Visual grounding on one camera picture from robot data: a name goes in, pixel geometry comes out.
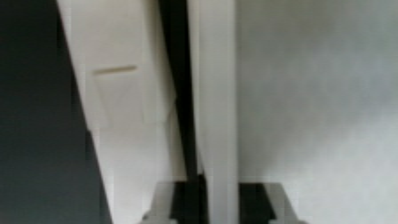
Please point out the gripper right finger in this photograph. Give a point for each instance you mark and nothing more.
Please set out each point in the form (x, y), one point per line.
(265, 205)

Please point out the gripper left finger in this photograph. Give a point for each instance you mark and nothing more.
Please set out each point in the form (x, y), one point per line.
(178, 204)

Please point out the white desk top tray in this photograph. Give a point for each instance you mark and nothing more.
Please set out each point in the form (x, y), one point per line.
(296, 94)

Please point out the white front rail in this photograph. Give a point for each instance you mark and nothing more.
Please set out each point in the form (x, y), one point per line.
(129, 99)

